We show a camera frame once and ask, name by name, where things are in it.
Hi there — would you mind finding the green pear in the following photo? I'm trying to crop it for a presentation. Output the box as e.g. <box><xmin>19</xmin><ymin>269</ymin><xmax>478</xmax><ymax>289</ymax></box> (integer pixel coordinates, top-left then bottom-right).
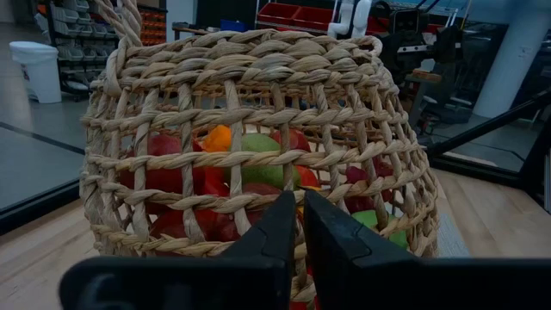
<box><xmin>238</xmin><ymin>133</ymin><xmax>302</xmax><ymax>190</ymax></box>

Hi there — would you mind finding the green apple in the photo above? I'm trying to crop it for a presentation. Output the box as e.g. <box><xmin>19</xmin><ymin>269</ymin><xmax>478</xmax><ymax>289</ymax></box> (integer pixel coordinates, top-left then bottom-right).
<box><xmin>350</xmin><ymin>208</ymin><xmax>410</xmax><ymax>251</ymax></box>

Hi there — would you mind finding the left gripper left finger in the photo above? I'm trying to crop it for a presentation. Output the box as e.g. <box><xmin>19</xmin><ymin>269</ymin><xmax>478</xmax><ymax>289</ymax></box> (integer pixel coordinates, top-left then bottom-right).
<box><xmin>58</xmin><ymin>189</ymin><xmax>298</xmax><ymax>310</ymax></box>

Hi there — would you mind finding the woven straw basket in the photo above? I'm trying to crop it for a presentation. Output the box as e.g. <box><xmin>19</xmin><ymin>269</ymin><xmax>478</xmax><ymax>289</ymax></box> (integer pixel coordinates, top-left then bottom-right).
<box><xmin>79</xmin><ymin>0</ymin><xmax>440</xmax><ymax>310</ymax></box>

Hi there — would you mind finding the black background machine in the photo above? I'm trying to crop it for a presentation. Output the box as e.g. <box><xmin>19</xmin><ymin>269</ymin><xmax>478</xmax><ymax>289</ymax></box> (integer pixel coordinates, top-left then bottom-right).
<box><xmin>378</xmin><ymin>0</ymin><xmax>470</xmax><ymax>126</ymax></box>

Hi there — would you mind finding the red yellow peach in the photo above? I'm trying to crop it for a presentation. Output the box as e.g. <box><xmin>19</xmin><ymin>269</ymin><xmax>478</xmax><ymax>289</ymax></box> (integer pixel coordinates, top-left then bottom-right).
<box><xmin>296</xmin><ymin>165</ymin><xmax>322</xmax><ymax>190</ymax></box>

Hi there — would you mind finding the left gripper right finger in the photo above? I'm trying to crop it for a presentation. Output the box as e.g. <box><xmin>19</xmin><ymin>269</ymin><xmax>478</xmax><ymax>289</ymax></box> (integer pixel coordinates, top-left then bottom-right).
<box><xmin>303</xmin><ymin>189</ymin><xmax>551</xmax><ymax>310</ymax></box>

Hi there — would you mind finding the dark red apple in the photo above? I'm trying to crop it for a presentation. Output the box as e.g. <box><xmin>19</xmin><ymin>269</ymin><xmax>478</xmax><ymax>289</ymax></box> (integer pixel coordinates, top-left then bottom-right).
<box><xmin>148</xmin><ymin>183</ymin><xmax>283</xmax><ymax>257</ymax></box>

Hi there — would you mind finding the white round pillar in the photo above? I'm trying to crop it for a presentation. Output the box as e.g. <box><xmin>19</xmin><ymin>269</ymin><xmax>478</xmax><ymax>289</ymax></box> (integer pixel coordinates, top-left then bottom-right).
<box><xmin>473</xmin><ymin>8</ymin><xmax>551</xmax><ymax>120</ymax></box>

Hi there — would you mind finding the red plastic tray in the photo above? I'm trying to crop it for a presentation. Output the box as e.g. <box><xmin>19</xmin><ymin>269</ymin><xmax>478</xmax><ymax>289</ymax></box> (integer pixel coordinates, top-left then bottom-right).
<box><xmin>256</xmin><ymin>2</ymin><xmax>388</xmax><ymax>34</ymax></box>

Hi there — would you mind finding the purple grape bunch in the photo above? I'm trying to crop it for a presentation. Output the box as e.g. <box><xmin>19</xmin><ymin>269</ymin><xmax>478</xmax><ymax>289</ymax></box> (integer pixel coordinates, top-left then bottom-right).
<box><xmin>344</xmin><ymin>157</ymin><xmax>395</xmax><ymax>214</ymax></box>

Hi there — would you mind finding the white plastic pipe fitting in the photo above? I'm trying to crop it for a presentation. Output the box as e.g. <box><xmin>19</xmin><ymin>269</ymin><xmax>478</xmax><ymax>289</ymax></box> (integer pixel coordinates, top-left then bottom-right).
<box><xmin>326</xmin><ymin>0</ymin><xmax>374</xmax><ymax>40</ymax></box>

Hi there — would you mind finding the orange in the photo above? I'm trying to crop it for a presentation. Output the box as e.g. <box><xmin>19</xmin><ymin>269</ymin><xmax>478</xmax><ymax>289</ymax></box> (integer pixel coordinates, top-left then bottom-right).
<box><xmin>201</xmin><ymin>124</ymin><xmax>233</xmax><ymax>152</ymax></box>

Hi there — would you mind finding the white plastic bin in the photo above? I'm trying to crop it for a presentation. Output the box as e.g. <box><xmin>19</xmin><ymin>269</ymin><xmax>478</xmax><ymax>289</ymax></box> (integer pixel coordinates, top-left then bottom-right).
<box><xmin>8</xmin><ymin>40</ymin><xmax>64</xmax><ymax>104</ymax></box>

